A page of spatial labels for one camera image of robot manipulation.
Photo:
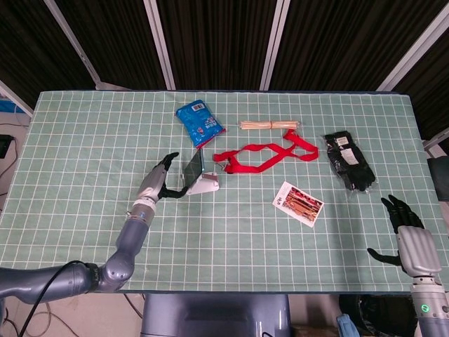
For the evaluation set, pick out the right silver and black robot hand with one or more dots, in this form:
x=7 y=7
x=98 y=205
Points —
x=419 y=249

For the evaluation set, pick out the left silver and black robot hand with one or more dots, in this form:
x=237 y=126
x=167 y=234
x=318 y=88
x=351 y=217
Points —
x=151 y=184

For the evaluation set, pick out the black smartphone with blue edge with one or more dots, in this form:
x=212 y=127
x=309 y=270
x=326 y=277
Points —
x=194 y=168

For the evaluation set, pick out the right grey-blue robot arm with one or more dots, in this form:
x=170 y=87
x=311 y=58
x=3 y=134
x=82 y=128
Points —
x=429 y=309

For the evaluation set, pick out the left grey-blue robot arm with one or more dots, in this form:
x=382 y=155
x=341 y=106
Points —
x=133 y=238

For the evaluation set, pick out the white folding phone stand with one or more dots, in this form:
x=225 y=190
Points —
x=205 y=186

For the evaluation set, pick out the black chair seat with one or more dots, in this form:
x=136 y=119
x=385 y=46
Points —
x=440 y=179

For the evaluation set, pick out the black plastic bag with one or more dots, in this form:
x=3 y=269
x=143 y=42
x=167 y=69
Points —
x=386 y=316

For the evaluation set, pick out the blue snack bag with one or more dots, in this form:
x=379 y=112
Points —
x=200 y=123

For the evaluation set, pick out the green checked tablecloth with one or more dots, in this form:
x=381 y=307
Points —
x=224 y=252

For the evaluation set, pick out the black gloves in plastic pack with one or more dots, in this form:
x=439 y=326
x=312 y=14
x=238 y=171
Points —
x=354 y=168

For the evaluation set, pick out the blue cloth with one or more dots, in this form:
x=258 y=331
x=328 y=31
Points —
x=347 y=326

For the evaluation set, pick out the red and gold postcard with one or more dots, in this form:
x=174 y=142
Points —
x=298 y=203

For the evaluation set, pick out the bundle of wooden sticks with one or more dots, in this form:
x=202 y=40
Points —
x=266 y=125

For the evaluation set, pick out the grey-blue robot torso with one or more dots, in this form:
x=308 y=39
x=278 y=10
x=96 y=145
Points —
x=214 y=316

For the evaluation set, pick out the small black box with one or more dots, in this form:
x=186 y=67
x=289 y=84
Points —
x=5 y=146

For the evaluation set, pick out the white aluminium frame post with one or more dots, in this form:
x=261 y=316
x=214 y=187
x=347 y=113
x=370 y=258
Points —
x=436 y=142
x=414 y=49
x=159 y=42
x=15 y=96
x=75 y=45
x=275 y=42

